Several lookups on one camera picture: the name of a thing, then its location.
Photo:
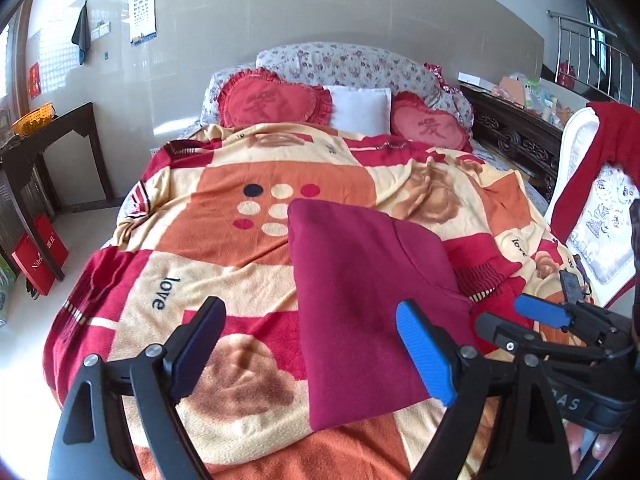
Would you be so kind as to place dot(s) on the black small device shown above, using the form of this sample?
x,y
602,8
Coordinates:
x,y
570,284

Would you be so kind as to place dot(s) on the person's right hand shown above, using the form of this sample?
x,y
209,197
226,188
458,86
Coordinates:
x,y
602,452

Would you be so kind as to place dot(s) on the white chair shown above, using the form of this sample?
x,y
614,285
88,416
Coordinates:
x,y
575,130

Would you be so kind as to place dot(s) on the white wall rack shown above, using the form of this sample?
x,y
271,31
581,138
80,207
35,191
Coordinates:
x,y
101,29

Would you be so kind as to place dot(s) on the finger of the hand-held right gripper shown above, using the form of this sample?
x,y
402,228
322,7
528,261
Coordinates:
x,y
500,332
542,310

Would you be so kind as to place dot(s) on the flat white box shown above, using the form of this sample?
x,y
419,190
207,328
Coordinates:
x,y
475,79

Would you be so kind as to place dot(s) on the dark wooden table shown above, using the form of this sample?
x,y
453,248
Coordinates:
x,y
60,120

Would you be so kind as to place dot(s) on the red wall sign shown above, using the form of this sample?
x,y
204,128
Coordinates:
x,y
34,80

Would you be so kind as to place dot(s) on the dark hanging towel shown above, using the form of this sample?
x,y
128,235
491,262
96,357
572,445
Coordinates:
x,y
81,30

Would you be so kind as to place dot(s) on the carved dark wooden bed frame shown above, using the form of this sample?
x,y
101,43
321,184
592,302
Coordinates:
x,y
515,135

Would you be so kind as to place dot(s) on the green printed packet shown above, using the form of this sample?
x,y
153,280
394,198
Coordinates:
x,y
6,285

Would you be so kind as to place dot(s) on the red garment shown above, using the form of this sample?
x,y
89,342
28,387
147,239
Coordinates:
x,y
612,125

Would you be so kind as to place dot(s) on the white pillow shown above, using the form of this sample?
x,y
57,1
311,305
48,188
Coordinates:
x,y
360,107

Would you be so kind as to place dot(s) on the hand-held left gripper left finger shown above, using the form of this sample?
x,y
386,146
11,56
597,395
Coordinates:
x,y
192,360

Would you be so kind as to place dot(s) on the eye chart poster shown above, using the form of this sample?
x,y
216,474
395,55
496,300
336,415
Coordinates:
x,y
143,5

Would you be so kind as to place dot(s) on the red fire extinguisher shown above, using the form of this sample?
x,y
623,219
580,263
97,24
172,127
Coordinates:
x,y
566,72

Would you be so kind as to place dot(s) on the metal stair railing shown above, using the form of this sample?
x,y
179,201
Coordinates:
x,y
580,25

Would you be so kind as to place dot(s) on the orange plastic basket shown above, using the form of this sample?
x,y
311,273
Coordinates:
x,y
32,119

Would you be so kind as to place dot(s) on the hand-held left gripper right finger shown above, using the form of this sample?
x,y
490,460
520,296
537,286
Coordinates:
x,y
425,355

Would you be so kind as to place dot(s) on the large red heart pillow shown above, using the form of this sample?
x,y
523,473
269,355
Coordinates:
x,y
270,102

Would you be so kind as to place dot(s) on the red shopping bag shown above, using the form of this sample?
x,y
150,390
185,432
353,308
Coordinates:
x,y
32,265
55,242

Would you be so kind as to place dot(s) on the red orange printed blanket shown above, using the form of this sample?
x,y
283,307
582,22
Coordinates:
x,y
200,220

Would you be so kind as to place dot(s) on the pile of packets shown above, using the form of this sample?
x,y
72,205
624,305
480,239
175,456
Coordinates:
x,y
535,97

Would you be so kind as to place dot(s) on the maroon sweater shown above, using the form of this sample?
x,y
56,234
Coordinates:
x,y
360,310

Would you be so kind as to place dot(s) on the small red heart pillow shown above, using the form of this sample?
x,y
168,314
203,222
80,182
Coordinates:
x,y
430,125

